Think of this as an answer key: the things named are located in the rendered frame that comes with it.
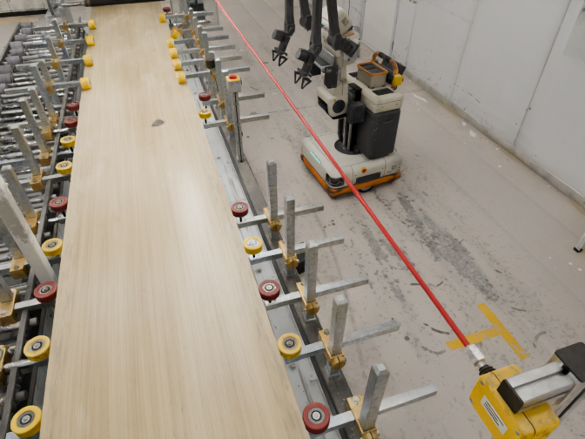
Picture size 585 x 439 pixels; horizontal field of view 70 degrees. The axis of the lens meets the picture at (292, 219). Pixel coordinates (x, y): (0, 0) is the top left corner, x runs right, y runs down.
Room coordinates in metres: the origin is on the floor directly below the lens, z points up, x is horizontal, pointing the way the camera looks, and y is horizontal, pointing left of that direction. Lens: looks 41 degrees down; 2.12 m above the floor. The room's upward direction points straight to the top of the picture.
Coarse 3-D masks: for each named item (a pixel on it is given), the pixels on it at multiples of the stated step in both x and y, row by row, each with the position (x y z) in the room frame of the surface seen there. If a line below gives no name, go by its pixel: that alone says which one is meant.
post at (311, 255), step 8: (312, 240) 1.03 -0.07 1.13; (312, 248) 1.01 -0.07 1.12; (312, 256) 1.01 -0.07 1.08; (312, 264) 1.01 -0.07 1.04; (312, 272) 1.01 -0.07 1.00; (312, 280) 1.01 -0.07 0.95; (304, 288) 1.04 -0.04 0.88; (312, 288) 1.01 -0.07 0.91; (304, 296) 1.03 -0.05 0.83; (312, 296) 1.01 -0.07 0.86; (304, 312) 1.03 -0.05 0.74
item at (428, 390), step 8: (432, 384) 0.68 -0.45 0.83; (408, 392) 0.65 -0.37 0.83; (416, 392) 0.65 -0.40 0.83; (424, 392) 0.65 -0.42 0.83; (432, 392) 0.65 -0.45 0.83; (384, 400) 0.63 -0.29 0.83; (392, 400) 0.63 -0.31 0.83; (400, 400) 0.63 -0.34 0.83; (408, 400) 0.63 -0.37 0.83; (416, 400) 0.64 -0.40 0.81; (384, 408) 0.60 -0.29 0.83; (392, 408) 0.61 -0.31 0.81; (336, 416) 0.58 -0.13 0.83; (344, 416) 0.58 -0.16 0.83; (352, 416) 0.58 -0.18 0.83; (336, 424) 0.55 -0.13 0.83; (344, 424) 0.56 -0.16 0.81
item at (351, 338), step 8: (368, 328) 0.88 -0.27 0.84; (376, 328) 0.88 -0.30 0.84; (384, 328) 0.88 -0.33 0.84; (392, 328) 0.89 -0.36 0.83; (344, 336) 0.85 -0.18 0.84; (352, 336) 0.85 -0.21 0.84; (360, 336) 0.85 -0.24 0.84; (368, 336) 0.86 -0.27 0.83; (376, 336) 0.87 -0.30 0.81; (312, 344) 0.82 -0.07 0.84; (320, 344) 0.82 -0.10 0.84; (344, 344) 0.83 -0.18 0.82; (304, 352) 0.79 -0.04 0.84; (312, 352) 0.79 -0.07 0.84; (320, 352) 0.80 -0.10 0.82; (288, 360) 0.76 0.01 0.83; (296, 360) 0.77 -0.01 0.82
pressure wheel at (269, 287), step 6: (264, 282) 1.04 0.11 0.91; (270, 282) 1.04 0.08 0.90; (276, 282) 1.04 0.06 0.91; (264, 288) 1.01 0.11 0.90; (270, 288) 1.01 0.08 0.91; (276, 288) 1.01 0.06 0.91; (264, 294) 0.98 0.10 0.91; (270, 294) 0.98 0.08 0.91; (276, 294) 0.99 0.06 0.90; (264, 300) 0.98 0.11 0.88; (270, 300) 0.98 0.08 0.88
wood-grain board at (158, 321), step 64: (128, 64) 3.23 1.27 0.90; (128, 128) 2.23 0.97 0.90; (192, 128) 2.23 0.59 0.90; (128, 192) 1.61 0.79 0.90; (192, 192) 1.61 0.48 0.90; (64, 256) 1.18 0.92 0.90; (128, 256) 1.18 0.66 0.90; (192, 256) 1.18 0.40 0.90; (64, 320) 0.88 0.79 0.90; (128, 320) 0.88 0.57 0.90; (192, 320) 0.88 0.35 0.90; (256, 320) 0.88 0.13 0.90; (64, 384) 0.64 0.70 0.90; (128, 384) 0.64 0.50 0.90; (192, 384) 0.64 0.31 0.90; (256, 384) 0.64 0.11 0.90
